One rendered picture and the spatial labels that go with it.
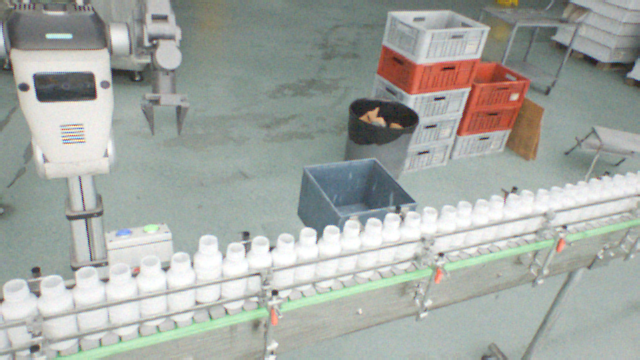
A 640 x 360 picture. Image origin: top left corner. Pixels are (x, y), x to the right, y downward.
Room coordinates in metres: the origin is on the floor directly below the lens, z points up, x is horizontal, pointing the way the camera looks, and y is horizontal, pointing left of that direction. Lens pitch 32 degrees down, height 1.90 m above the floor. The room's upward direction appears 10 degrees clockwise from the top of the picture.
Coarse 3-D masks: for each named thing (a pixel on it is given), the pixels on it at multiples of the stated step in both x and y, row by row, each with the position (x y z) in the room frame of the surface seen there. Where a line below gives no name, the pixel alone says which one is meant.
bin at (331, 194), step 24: (312, 168) 1.58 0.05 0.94; (336, 168) 1.63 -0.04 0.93; (360, 168) 1.69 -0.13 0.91; (312, 192) 1.48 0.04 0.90; (336, 192) 1.64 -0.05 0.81; (360, 192) 1.70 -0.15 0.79; (384, 192) 1.62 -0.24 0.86; (408, 192) 1.51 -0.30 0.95; (312, 216) 1.46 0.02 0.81; (336, 216) 1.32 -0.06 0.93; (360, 216) 1.34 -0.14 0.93; (384, 216) 1.39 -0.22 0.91
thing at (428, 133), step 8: (440, 120) 3.40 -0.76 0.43; (448, 120) 3.46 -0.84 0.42; (456, 120) 3.51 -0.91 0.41; (424, 128) 3.32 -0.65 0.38; (432, 128) 3.37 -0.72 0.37; (440, 128) 3.42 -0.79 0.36; (448, 128) 3.48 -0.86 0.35; (456, 128) 3.52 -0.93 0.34; (416, 136) 3.30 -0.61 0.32; (424, 136) 3.34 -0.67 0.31; (432, 136) 3.39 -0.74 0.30; (440, 136) 3.44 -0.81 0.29; (448, 136) 3.50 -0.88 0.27; (416, 144) 3.30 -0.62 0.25; (424, 144) 3.35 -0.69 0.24; (432, 144) 3.39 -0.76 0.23
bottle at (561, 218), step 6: (570, 186) 1.38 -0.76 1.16; (564, 192) 1.36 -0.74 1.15; (570, 192) 1.35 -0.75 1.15; (564, 198) 1.35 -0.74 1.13; (570, 198) 1.35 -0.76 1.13; (564, 204) 1.34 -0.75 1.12; (570, 204) 1.34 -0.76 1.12; (558, 216) 1.34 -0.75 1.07; (564, 216) 1.33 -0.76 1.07; (558, 222) 1.33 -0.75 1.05; (564, 222) 1.34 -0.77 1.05
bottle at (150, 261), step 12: (144, 264) 0.74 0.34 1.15; (156, 264) 0.73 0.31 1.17; (144, 276) 0.72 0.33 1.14; (156, 276) 0.73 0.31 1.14; (144, 288) 0.71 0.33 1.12; (156, 288) 0.72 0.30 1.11; (144, 300) 0.71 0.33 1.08; (156, 300) 0.72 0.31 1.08; (144, 312) 0.71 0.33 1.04; (156, 312) 0.72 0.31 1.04; (156, 324) 0.72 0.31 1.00
